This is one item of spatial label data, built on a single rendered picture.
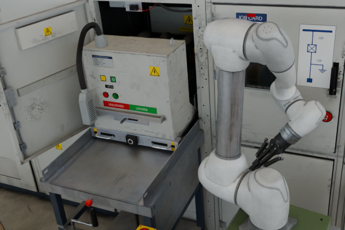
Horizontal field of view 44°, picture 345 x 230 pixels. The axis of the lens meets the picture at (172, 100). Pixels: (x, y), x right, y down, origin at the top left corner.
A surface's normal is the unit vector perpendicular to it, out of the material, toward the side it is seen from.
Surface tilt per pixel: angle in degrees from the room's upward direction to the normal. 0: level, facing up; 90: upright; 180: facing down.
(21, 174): 90
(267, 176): 9
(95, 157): 0
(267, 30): 38
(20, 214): 0
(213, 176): 83
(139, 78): 90
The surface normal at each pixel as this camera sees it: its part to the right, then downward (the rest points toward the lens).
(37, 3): -0.40, 0.44
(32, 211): -0.08, -0.89
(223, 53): -0.64, 0.43
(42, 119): 0.76, 0.24
